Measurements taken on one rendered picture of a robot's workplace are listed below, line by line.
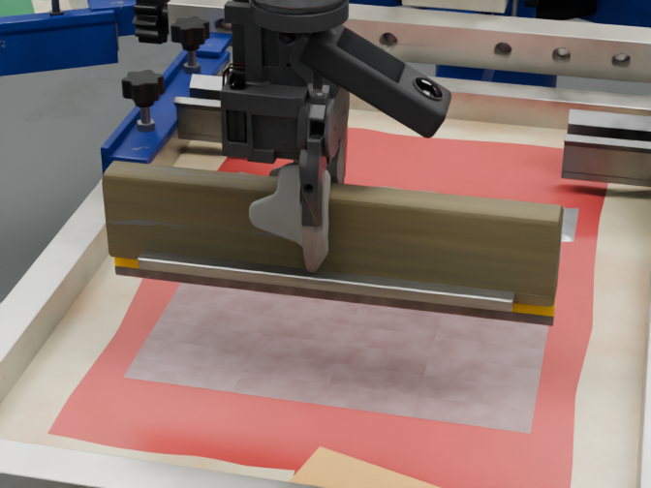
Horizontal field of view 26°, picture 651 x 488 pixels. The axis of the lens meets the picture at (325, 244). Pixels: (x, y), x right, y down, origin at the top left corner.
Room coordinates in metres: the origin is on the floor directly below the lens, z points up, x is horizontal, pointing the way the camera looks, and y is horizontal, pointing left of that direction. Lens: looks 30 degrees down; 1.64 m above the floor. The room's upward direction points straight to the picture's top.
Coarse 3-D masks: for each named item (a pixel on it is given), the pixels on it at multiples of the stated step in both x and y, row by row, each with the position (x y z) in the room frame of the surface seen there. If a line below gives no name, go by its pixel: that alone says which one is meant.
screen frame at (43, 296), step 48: (480, 96) 1.47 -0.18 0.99; (528, 96) 1.47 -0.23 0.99; (576, 96) 1.47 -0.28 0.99; (624, 96) 1.47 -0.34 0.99; (96, 192) 1.23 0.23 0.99; (96, 240) 1.15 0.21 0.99; (48, 288) 1.05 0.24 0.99; (0, 336) 0.98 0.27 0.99; (48, 336) 1.03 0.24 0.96; (0, 384) 0.93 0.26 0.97; (0, 480) 0.80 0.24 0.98; (48, 480) 0.79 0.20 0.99; (96, 480) 0.79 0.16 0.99; (144, 480) 0.79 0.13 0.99; (192, 480) 0.79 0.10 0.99; (240, 480) 0.79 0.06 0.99
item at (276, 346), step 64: (128, 320) 1.05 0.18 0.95; (192, 320) 1.05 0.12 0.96; (256, 320) 1.05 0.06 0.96; (320, 320) 1.05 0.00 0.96; (128, 384) 0.96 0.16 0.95; (192, 384) 0.96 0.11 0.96; (256, 384) 0.96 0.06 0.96; (320, 384) 0.96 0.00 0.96; (128, 448) 0.87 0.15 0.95; (192, 448) 0.87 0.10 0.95; (256, 448) 0.87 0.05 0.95
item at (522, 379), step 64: (448, 192) 1.30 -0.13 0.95; (512, 192) 1.30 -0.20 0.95; (576, 192) 1.30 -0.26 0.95; (576, 256) 1.17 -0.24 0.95; (384, 320) 1.05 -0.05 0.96; (448, 320) 1.05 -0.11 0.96; (576, 320) 1.05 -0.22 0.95; (384, 384) 0.96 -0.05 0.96; (448, 384) 0.96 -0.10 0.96; (512, 384) 0.96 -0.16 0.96; (576, 384) 0.96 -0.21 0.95; (384, 448) 0.87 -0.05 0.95; (448, 448) 0.87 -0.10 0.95; (512, 448) 0.87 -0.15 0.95
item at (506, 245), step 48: (144, 192) 0.97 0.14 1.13; (192, 192) 0.96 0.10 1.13; (240, 192) 0.95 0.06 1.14; (336, 192) 0.94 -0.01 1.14; (384, 192) 0.94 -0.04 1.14; (144, 240) 0.97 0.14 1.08; (192, 240) 0.96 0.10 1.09; (240, 240) 0.95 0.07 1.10; (288, 240) 0.94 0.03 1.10; (336, 240) 0.93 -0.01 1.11; (384, 240) 0.93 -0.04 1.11; (432, 240) 0.92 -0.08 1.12; (480, 240) 0.91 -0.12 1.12; (528, 240) 0.90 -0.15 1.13; (480, 288) 0.91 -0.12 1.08; (528, 288) 0.90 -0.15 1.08
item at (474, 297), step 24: (144, 264) 0.96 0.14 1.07; (168, 264) 0.95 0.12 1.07; (192, 264) 0.95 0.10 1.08; (216, 264) 0.95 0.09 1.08; (240, 264) 0.95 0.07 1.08; (264, 264) 0.95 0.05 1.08; (312, 288) 0.93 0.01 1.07; (336, 288) 0.92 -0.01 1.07; (360, 288) 0.92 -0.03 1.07; (384, 288) 0.91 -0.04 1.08; (408, 288) 0.91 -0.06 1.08; (432, 288) 0.91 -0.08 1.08; (456, 288) 0.91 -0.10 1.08
